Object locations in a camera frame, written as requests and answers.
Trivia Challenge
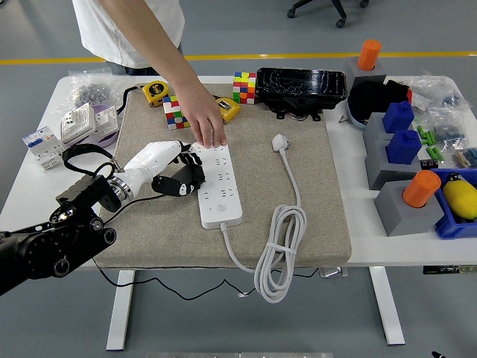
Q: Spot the yellow tape measure round label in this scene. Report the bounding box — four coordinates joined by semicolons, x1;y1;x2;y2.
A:
116;81;169;116

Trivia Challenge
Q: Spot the clear bag of grey nuts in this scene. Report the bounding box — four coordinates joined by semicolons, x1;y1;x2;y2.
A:
54;68;133;115

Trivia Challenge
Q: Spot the white power strip cord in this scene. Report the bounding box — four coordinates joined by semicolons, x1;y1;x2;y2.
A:
221;151;309;304

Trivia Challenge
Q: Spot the white wall socket panel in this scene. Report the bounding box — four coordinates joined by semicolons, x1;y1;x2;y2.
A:
91;106;119;134

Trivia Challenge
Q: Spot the yellow tape measure silver clip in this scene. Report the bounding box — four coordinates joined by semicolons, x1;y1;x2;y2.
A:
214;95;241;125

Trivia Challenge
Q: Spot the white three-pin plug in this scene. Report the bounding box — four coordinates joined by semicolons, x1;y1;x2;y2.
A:
271;134;290;154

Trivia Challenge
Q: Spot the white blue bowl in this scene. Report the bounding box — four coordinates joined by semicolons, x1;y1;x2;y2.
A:
346;97;368;131

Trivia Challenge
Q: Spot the white power strip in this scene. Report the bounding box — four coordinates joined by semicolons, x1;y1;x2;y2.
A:
192;141;244;229

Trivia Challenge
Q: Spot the white circuit breaker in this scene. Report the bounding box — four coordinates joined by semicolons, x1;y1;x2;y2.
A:
21;126;71;172

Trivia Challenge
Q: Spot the black office chair base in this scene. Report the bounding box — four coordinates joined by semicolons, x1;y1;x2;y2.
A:
286;0;370;29

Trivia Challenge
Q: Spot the white wall socket box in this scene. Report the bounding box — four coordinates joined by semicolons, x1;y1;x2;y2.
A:
60;103;97;146

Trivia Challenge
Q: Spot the yellow toy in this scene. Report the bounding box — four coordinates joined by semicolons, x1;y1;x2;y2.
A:
442;172;477;221

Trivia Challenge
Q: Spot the grey base block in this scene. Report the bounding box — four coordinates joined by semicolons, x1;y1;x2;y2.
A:
342;56;388;89
373;180;445;238
364;138;424;191
361;110;417;150

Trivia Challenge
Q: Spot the person's hand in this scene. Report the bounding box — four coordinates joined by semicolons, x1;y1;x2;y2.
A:
173;82;228;147

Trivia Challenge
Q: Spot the orange cylinder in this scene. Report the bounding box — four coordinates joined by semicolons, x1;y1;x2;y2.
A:
401;170;442;209
356;40;382;72

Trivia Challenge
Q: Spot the thin black adapter cord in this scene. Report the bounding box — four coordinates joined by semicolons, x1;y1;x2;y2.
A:
91;193;249;301

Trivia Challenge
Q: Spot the silver bracket under table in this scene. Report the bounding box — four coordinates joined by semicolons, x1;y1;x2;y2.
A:
319;267;350;279

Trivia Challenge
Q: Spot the white table leg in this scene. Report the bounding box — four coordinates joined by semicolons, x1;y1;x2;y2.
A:
106;268;136;351
368;266;406;346

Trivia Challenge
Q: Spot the clear bag of blue parts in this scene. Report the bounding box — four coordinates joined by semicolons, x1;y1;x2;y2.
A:
428;107;469;145
452;147;477;171
404;75;467;113

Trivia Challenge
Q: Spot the blue block with knob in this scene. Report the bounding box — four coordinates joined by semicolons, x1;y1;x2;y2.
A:
385;129;423;165
382;100;415;134

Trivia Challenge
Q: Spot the grey-brown mat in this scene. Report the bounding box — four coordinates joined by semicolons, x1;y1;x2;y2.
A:
92;82;353;269

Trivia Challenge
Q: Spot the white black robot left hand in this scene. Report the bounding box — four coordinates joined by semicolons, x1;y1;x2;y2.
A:
119;139;206;199

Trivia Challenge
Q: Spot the blue plastic bin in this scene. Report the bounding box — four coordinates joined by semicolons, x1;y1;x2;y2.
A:
428;167;477;240

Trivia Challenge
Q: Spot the black power adapter plug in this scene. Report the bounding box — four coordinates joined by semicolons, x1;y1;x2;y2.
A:
169;160;206;187

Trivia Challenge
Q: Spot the multicolour puzzle cube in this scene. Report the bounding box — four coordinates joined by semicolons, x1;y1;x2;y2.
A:
233;71;258;104
162;95;193;131

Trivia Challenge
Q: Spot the long black circuit board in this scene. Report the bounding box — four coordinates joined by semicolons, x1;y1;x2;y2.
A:
423;264;477;276

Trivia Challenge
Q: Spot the person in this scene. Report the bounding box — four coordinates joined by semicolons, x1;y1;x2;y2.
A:
72;0;186;77

